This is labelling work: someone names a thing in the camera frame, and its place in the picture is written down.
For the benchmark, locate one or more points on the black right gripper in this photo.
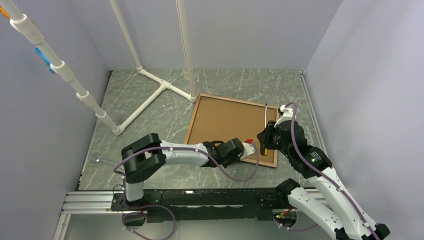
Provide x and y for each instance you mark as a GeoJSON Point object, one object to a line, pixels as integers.
{"type": "Point", "coordinates": [265, 136]}

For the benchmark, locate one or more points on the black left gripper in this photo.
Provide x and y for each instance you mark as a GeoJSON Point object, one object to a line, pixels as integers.
{"type": "Point", "coordinates": [236, 159]}

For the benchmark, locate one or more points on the yellow black screwdriver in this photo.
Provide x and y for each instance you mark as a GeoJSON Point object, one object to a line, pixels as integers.
{"type": "Point", "coordinates": [265, 119]}

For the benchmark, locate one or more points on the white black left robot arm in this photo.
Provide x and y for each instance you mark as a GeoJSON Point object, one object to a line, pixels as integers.
{"type": "Point", "coordinates": [144, 157]}

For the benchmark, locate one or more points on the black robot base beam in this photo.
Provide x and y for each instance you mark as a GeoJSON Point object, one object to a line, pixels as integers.
{"type": "Point", "coordinates": [162, 205]}

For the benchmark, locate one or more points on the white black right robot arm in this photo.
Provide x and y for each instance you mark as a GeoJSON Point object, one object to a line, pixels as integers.
{"type": "Point", "coordinates": [341, 218]}

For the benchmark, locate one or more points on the white PVC pipe stand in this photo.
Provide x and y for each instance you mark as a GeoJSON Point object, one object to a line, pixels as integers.
{"type": "Point", "coordinates": [32, 99]}

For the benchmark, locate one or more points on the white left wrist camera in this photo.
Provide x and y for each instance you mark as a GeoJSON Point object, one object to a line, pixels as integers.
{"type": "Point", "coordinates": [248, 150]}

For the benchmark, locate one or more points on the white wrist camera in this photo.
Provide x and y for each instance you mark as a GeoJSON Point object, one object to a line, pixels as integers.
{"type": "Point", "coordinates": [285, 114]}
{"type": "Point", "coordinates": [248, 150]}

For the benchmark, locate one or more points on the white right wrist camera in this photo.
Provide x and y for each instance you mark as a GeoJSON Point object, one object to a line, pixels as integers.
{"type": "Point", "coordinates": [285, 114]}

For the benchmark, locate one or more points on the aluminium table edge rail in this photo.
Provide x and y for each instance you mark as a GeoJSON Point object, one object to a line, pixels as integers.
{"type": "Point", "coordinates": [301, 75]}

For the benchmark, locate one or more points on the aluminium front rail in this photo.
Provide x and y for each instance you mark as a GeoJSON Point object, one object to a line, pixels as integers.
{"type": "Point", "coordinates": [82, 203]}

